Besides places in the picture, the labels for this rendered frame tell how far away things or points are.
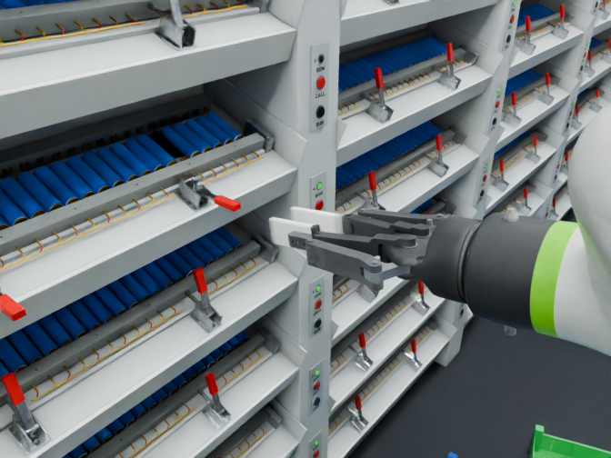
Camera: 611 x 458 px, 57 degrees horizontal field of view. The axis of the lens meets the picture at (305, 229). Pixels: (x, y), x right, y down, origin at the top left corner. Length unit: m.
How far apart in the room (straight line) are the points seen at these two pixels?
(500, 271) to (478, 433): 1.25
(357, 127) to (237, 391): 0.50
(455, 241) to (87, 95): 0.37
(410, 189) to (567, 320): 0.82
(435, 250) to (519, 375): 1.42
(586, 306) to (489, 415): 1.32
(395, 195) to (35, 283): 0.77
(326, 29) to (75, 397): 0.58
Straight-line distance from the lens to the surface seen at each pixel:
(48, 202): 0.69
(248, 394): 1.01
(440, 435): 1.66
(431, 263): 0.50
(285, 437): 1.20
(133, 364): 0.80
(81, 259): 0.66
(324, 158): 0.89
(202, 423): 0.97
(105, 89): 0.61
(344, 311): 1.18
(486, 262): 0.47
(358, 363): 1.34
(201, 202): 0.73
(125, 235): 0.68
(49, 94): 0.58
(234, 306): 0.87
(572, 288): 0.45
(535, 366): 1.94
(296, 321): 1.00
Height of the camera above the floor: 1.23
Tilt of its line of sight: 29 degrees down
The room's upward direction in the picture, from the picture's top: straight up
